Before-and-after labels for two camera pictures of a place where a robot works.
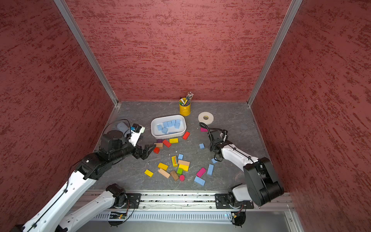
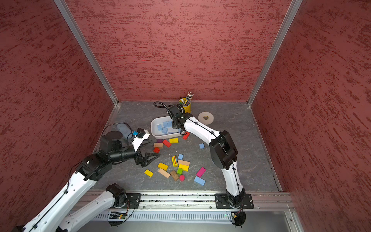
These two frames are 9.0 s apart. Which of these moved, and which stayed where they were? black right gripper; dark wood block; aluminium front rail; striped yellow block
Moved: black right gripper
Stayed: aluminium front rail; striped yellow block; dark wood block
